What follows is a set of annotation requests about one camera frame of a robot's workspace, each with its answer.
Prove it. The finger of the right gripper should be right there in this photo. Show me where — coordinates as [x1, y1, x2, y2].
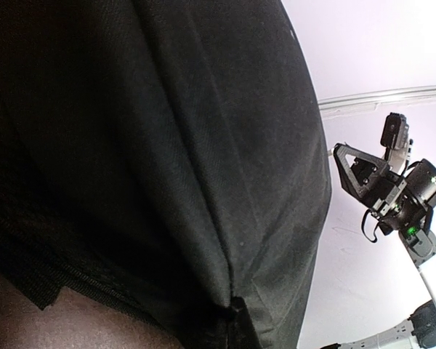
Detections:
[333, 143, 389, 204]

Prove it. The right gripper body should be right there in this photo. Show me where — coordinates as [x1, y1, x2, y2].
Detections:
[365, 159, 436, 236]

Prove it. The black student backpack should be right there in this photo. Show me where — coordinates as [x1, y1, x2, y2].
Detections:
[0, 1, 331, 348]

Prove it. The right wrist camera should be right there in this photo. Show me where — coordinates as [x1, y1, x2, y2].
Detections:
[380, 113, 409, 150]

